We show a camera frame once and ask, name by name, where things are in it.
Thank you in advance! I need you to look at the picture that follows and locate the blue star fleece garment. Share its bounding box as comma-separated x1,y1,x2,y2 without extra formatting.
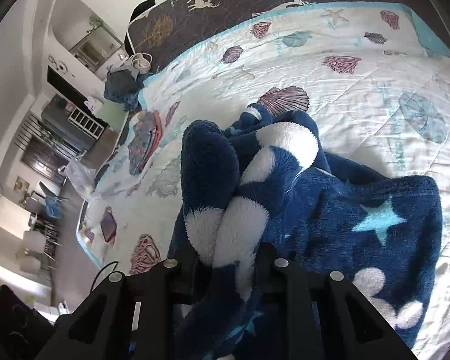
169,104,442,359

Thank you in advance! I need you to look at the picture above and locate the dark blue clothes pile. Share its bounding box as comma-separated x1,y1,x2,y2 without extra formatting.
103,70,152,111

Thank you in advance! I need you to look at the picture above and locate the clear plastic bag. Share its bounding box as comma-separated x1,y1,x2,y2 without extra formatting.
63,154,96,201

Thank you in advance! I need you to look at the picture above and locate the white slatted crate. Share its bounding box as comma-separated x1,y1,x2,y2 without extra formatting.
68,107,106,141

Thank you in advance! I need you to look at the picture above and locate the white seashell print quilt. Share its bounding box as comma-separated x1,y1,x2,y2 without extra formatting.
76,2,450,359

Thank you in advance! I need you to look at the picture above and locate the white strappy bag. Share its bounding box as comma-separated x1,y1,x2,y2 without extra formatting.
125,53,153,74

